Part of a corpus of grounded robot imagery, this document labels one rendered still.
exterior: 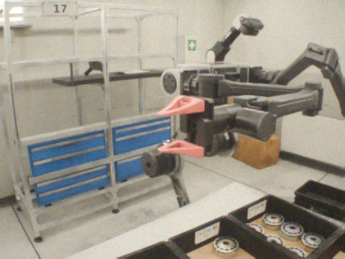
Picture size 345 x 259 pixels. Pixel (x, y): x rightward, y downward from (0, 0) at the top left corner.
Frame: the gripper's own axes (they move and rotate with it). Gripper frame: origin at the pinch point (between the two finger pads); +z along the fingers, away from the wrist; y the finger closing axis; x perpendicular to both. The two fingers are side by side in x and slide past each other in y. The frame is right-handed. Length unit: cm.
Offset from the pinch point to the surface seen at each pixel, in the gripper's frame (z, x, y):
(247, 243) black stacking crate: -52, 14, 57
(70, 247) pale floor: -27, 169, 143
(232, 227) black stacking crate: -52, 23, 55
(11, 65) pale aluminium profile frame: -6, 192, -9
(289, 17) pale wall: -353, 165, -69
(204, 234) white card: -42, 29, 56
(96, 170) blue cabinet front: -72, 197, 91
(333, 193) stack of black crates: -186, 25, 89
